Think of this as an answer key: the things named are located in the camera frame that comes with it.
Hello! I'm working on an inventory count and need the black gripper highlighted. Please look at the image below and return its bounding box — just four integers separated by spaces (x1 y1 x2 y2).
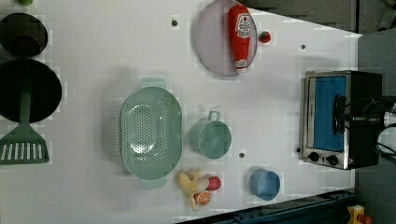
344 99 385 131

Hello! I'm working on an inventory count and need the black toaster oven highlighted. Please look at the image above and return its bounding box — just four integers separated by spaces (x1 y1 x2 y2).
302 70 382 170

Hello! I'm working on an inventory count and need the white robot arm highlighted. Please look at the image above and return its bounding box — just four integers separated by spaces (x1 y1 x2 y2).
343 96 396 157

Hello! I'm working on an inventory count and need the yellow red clamp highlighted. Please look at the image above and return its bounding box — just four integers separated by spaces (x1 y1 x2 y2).
347 204 373 224

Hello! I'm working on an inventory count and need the blue plastic cup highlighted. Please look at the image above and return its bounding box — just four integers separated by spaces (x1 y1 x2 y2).
249 170 280 201

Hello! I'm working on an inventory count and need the toy strawberry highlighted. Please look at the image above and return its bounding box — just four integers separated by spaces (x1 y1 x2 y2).
259 31 271 44

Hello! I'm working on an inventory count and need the green measuring cup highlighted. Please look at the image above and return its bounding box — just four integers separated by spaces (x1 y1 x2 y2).
189 111 232 160

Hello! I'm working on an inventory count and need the red ketchup bottle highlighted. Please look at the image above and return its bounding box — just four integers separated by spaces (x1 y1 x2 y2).
228 5 251 75

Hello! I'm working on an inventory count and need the red toy fruit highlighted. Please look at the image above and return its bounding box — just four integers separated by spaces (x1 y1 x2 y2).
206 176 221 191

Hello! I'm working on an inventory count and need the lilac round plate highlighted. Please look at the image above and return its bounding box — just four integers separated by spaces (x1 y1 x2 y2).
194 0 258 76

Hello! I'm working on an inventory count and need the toy orange slice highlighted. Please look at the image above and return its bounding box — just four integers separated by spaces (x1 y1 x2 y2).
194 191 211 206

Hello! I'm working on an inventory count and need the green perforated colander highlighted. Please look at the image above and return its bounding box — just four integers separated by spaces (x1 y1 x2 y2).
120 77 183 189

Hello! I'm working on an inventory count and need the green slotted spatula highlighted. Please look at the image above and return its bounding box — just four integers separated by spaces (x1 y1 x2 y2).
0 91 50 165

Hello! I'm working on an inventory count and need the large black bowl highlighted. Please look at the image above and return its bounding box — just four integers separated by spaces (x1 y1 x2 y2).
0 59 62 123

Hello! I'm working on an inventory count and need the small black bowl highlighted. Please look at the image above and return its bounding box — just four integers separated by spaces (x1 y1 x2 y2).
0 13 49 57

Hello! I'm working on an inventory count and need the green toy lime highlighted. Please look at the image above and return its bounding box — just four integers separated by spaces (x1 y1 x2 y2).
18 0 34 6

